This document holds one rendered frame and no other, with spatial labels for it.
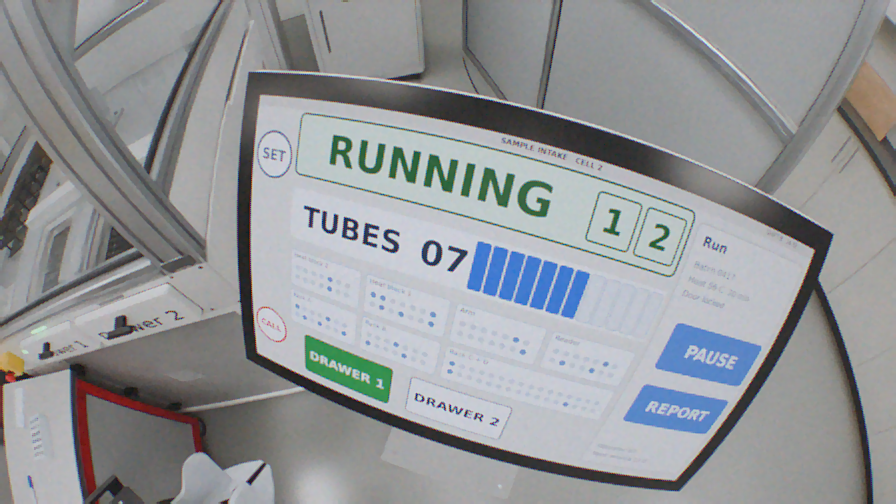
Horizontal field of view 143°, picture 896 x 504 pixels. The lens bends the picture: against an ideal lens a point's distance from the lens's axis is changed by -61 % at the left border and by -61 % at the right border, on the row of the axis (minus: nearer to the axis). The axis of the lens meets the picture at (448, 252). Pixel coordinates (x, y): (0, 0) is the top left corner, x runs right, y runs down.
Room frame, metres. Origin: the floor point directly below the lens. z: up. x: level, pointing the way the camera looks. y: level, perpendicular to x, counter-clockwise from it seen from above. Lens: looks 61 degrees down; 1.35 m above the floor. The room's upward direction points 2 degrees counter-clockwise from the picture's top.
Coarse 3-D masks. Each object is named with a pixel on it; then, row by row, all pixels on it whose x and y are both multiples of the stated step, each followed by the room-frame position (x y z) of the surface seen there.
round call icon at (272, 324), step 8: (256, 304) 0.13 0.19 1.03; (264, 304) 0.13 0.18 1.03; (256, 312) 0.12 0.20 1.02; (264, 312) 0.12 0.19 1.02; (272, 312) 0.12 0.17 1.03; (280, 312) 0.12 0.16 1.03; (256, 320) 0.12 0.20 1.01; (264, 320) 0.12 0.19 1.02; (272, 320) 0.12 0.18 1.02; (280, 320) 0.11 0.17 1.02; (256, 328) 0.11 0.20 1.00; (264, 328) 0.11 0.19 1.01; (272, 328) 0.11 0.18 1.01; (280, 328) 0.11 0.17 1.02; (264, 336) 0.10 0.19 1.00; (272, 336) 0.10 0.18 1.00; (280, 336) 0.10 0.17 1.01; (280, 344) 0.10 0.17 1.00; (288, 344) 0.10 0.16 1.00
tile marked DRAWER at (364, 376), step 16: (304, 336) 0.10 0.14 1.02; (304, 352) 0.09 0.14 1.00; (320, 352) 0.09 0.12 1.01; (336, 352) 0.09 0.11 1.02; (320, 368) 0.07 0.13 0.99; (336, 368) 0.07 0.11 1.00; (352, 368) 0.07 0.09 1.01; (368, 368) 0.07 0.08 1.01; (384, 368) 0.07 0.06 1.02; (352, 384) 0.06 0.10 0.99; (368, 384) 0.06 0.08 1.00; (384, 384) 0.06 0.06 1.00; (384, 400) 0.05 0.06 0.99
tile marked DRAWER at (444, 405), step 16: (416, 384) 0.06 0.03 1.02; (432, 384) 0.06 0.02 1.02; (416, 400) 0.04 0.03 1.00; (432, 400) 0.04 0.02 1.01; (448, 400) 0.04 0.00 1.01; (464, 400) 0.04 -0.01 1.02; (480, 400) 0.04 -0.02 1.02; (432, 416) 0.03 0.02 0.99; (448, 416) 0.03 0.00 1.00; (464, 416) 0.03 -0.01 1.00; (480, 416) 0.03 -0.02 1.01; (496, 416) 0.03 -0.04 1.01; (480, 432) 0.01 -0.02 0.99; (496, 432) 0.01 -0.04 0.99
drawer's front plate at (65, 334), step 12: (60, 324) 0.10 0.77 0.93; (72, 324) 0.11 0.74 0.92; (36, 336) 0.06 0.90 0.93; (48, 336) 0.07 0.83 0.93; (60, 336) 0.08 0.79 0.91; (72, 336) 0.09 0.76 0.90; (84, 336) 0.10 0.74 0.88; (24, 348) 0.02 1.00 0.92; (36, 348) 0.04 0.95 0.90; (84, 348) 0.08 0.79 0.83; (96, 348) 0.09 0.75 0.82; (48, 360) 0.02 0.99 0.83
